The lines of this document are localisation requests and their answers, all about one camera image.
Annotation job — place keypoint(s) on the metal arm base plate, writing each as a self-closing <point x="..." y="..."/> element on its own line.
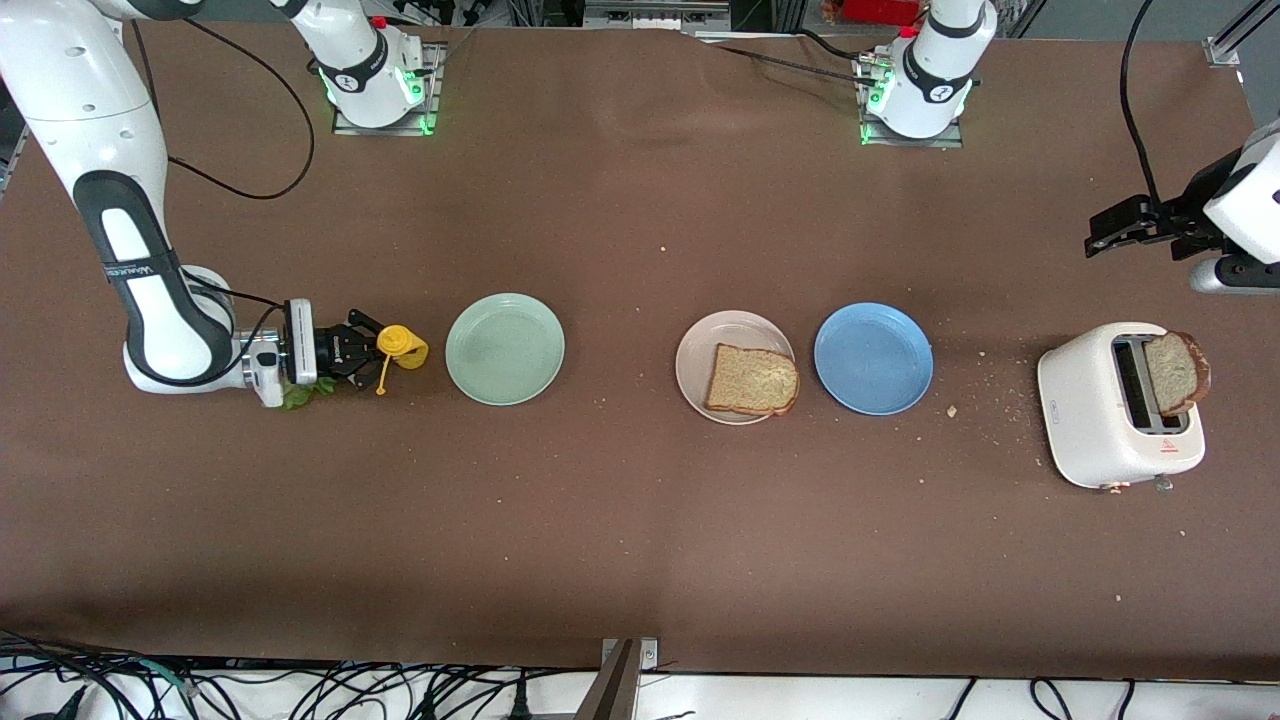
<point x="432" y="80"/>
<point x="910" y="140"/>

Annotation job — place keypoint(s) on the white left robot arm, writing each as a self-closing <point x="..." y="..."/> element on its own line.
<point x="1250" y="200"/>

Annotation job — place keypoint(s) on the grey power strip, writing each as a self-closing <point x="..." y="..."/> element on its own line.
<point x="655" y="15"/>

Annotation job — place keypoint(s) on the white two-slot toaster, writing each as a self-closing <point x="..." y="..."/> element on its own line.
<point x="1100" y="430"/>

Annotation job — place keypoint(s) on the yellow squeeze sauce bottle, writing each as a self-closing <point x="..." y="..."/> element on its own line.
<point x="405" y="345"/>

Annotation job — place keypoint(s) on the green lettuce leaf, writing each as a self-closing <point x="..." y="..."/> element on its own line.
<point x="300" y="395"/>

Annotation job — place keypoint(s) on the dark grey metal beam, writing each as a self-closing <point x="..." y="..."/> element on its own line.
<point x="612" y="690"/>

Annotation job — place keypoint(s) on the black power plug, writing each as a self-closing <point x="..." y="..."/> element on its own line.
<point x="518" y="700"/>

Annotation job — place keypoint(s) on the aluminium frame profile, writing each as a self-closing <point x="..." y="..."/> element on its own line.
<point x="1235" y="35"/>
<point x="12" y="155"/>

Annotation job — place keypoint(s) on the brown bread slice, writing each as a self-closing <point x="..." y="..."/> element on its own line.
<point x="752" y="380"/>
<point x="1175" y="375"/>

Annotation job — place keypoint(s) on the mint green round plate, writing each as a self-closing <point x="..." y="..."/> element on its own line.
<point x="505" y="350"/>

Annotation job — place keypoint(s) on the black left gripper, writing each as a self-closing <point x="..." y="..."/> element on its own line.
<point x="1183" y="215"/>

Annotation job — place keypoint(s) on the red box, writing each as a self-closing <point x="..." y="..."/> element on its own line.
<point x="880" y="10"/>

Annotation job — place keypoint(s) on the beige round plate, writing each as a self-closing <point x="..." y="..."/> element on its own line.
<point x="695" y="365"/>

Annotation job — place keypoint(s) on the blue round plate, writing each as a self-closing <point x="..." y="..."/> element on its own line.
<point x="873" y="360"/>

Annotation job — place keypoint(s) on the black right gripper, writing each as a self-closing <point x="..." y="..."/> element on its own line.
<point x="327" y="351"/>

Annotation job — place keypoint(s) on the small metal table bracket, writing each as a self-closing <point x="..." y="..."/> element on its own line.
<point x="648" y="652"/>

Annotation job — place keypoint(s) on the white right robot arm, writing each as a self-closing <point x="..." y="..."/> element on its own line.
<point x="100" y="130"/>

